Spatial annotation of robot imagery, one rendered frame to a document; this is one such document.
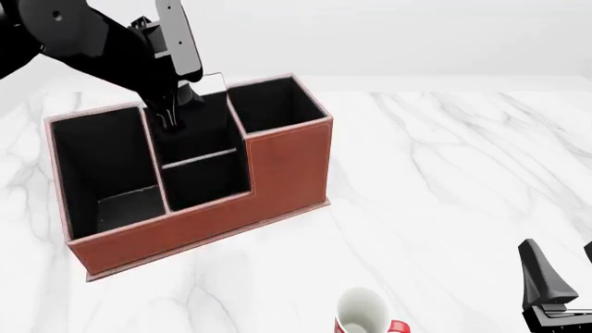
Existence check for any white mug with red print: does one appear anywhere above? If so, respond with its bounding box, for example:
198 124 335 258
333 286 413 333

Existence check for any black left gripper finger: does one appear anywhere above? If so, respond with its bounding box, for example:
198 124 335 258
177 80 205 106
154 100 188 135

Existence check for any pale thin book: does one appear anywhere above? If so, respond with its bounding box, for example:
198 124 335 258
191 71 231 103

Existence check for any red-brown desk caddy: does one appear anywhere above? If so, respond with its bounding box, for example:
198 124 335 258
43 72 335 283

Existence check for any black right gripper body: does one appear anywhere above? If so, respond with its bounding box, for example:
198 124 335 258
522 302 592 333

